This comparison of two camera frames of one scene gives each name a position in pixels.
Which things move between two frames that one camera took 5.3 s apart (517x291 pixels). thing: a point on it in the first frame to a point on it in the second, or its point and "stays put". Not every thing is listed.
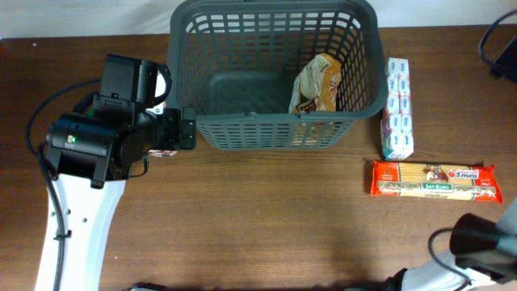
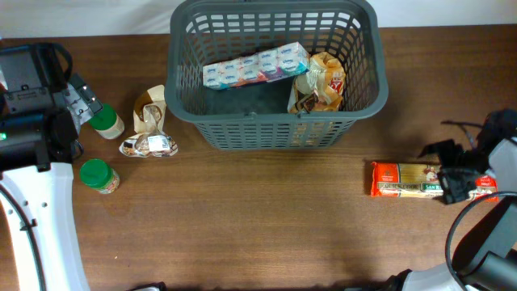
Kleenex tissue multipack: [397, 132] to [262, 67]
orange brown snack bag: [315, 87] stays put
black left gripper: [174, 124] to [81, 102]
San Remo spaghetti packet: [478, 183] stays put
